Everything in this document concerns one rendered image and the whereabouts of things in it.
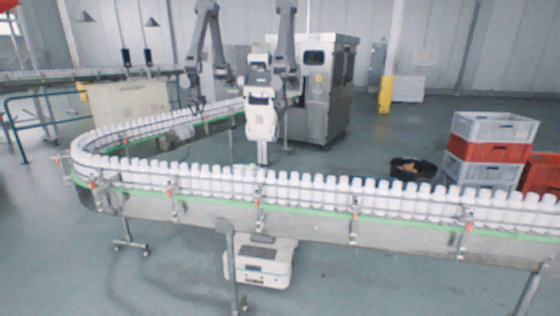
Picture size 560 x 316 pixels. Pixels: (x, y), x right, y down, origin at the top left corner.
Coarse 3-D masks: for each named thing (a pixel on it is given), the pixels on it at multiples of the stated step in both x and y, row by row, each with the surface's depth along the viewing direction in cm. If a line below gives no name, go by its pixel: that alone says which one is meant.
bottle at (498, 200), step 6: (498, 192) 115; (504, 192) 114; (492, 198) 117; (498, 198) 114; (504, 198) 113; (492, 204) 115; (498, 204) 114; (504, 204) 113; (492, 210) 116; (498, 210) 114; (504, 210) 114; (492, 216) 116; (498, 216) 115; (486, 222) 119
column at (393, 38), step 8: (400, 0) 725; (400, 8) 732; (392, 16) 738; (400, 16) 737; (392, 24) 743; (400, 24) 736; (392, 32) 756; (392, 40) 763; (392, 48) 770; (392, 56) 777; (392, 64) 784; (384, 72) 791; (392, 72) 786
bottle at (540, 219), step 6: (546, 198) 111; (552, 198) 110; (540, 204) 113; (546, 204) 111; (552, 204) 110; (540, 210) 112; (546, 210) 111; (552, 210) 110; (540, 216) 113; (546, 216) 112; (552, 216) 112; (534, 222) 115; (540, 222) 113; (546, 222) 112; (534, 228) 115; (540, 228) 114
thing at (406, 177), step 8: (392, 160) 291; (400, 160) 298; (408, 160) 298; (416, 160) 295; (424, 160) 290; (392, 168) 277; (416, 168) 297; (424, 168) 290; (432, 168) 280; (392, 176) 279; (400, 176) 269; (408, 176) 263; (416, 176) 260; (424, 176) 259; (432, 176) 262; (416, 184) 263; (432, 184) 270
